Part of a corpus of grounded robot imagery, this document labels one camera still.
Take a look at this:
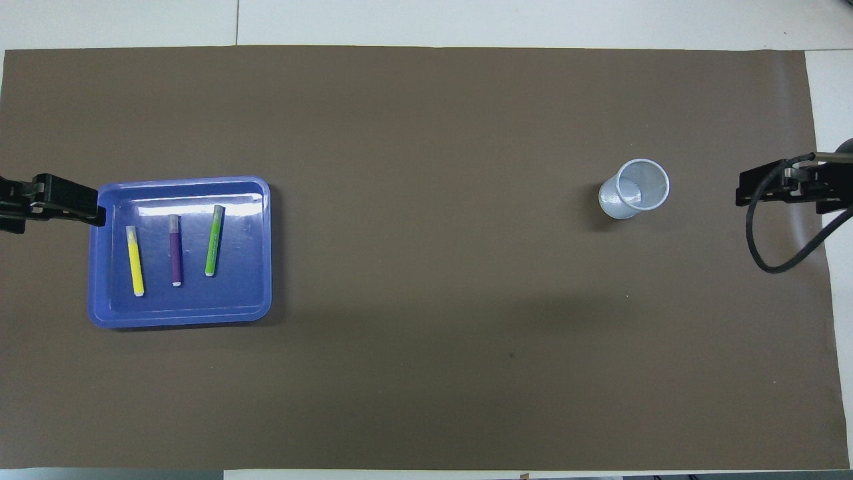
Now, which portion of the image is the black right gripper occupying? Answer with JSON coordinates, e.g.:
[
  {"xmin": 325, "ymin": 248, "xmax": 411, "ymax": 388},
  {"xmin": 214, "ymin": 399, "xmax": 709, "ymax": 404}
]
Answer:
[{"xmin": 735, "ymin": 138, "xmax": 853, "ymax": 215}]

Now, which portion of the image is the yellow marker pen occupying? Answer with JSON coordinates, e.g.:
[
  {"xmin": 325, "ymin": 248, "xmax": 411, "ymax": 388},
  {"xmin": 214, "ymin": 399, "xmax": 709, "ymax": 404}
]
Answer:
[{"xmin": 125, "ymin": 225, "xmax": 145, "ymax": 297}]

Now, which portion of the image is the purple marker pen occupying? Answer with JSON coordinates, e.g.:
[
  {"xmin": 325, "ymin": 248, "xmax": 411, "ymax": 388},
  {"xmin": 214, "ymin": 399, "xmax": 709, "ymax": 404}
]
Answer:
[{"xmin": 169, "ymin": 214, "xmax": 183, "ymax": 287}]

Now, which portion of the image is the green marker pen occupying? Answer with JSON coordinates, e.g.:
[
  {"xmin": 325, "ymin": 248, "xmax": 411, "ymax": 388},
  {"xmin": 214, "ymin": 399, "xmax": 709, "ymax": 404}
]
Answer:
[{"xmin": 204, "ymin": 205, "xmax": 226, "ymax": 277}]

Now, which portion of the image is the blue plastic tray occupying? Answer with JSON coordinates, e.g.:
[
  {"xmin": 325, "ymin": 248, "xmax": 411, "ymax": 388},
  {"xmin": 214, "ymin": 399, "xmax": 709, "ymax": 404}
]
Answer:
[{"xmin": 88, "ymin": 175, "xmax": 273, "ymax": 329}]

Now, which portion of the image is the clear plastic cup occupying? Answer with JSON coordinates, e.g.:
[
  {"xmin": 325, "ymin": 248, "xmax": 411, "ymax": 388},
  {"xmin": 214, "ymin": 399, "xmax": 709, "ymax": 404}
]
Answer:
[{"xmin": 598, "ymin": 158, "xmax": 670, "ymax": 221}]

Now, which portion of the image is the brown table mat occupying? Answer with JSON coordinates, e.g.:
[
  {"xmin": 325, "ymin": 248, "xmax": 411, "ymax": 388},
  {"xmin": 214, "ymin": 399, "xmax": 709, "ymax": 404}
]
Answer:
[{"xmin": 0, "ymin": 45, "xmax": 850, "ymax": 471}]

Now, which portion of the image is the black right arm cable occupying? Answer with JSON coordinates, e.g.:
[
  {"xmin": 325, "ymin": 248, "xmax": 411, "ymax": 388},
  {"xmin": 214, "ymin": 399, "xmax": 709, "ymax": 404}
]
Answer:
[{"xmin": 745, "ymin": 152, "xmax": 853, "ymax": 274}]

